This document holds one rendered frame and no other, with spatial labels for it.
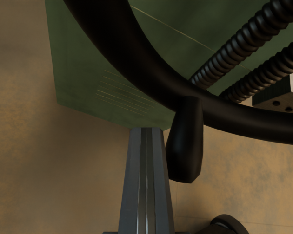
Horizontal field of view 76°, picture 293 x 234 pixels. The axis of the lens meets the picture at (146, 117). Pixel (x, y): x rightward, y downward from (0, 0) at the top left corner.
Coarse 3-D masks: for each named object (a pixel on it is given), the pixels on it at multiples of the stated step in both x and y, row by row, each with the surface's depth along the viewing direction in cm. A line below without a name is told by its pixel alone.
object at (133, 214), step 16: (144, 128) 10; (128, 144) 9; (144, 144) 9; (128, 160) 8; (144, 160) 8; (128, 176) 7; (144, 176) 7; (128, 192) 7; (144, 192) 7; (128, 208) 6; (144, 208) 6; (128, 224) 6; (144, 224) 6
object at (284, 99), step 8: (280, 80) 36; (288, 80) 34; (272, 88) 37; (280, 88) 35; (288, 88) 34; (256, 96) 40; (264, 96) 38; (272, 96) 36; (280, 96) 35; (288, 96) 35; (256, 104) 39; (264, 104) 39; (272, 104) 38; (280, 104) 37; (288, 104) 37; (288, 112) 39
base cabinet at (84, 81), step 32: (128, 0) 28; (160, 0) 27; (192, 0) 26; (224, 0) 25; (256, 0) 24; (64, 32) 37; (160, 32) 32; (192, 32) 31; (224, 32) 29; (288, 32) 27; (64, 64) 48; (96, 64) 44; (192, 64) 37; (256, 64) 34; (64, 96) 68; (96, 96) 61; (128, 96) 56; (160, 128) 76
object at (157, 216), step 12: (156, 132) 10; (156, 144) 9; (156, 156) 8; (156, 168) 8; (156, 180) 7; (168, 180) 8; (156, 192) 7; (168, 192) 7; (156, 204) 6; (168, 204) 7; (156, 216) 6; (168, 216) 6; (156, 228) 6; (168, 228) 6
